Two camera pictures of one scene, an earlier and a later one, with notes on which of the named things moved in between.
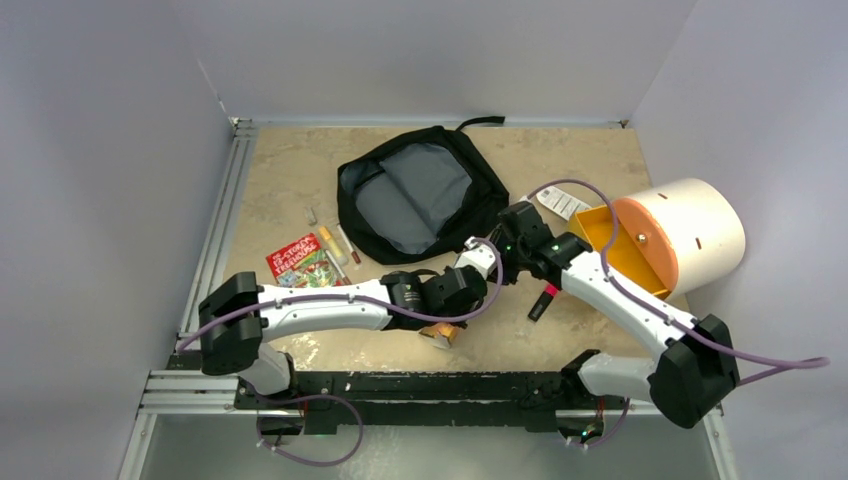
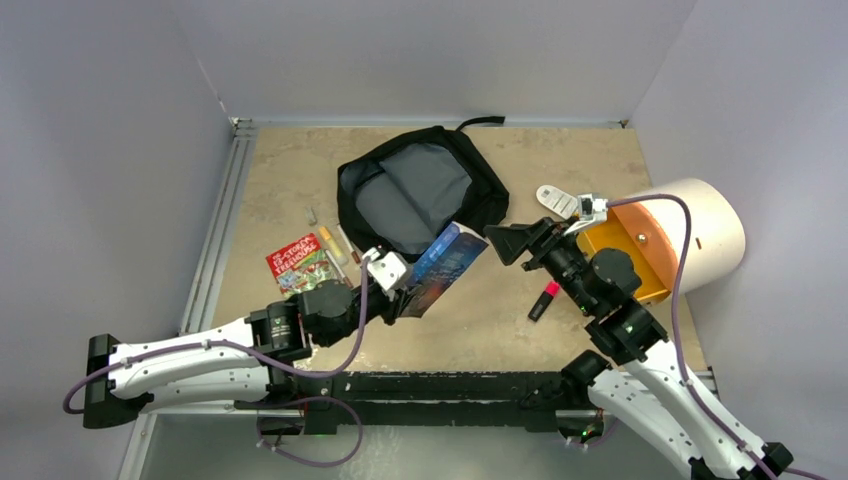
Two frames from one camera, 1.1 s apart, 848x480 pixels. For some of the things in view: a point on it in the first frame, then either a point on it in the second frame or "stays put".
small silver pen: (310, 216) stays put
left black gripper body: (461, 312) to (375, 305)
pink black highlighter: (550, 291) stays put
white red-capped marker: (353, 253) stays put
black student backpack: (419, 194) stays put
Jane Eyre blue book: (441, 333) to (441, 265)
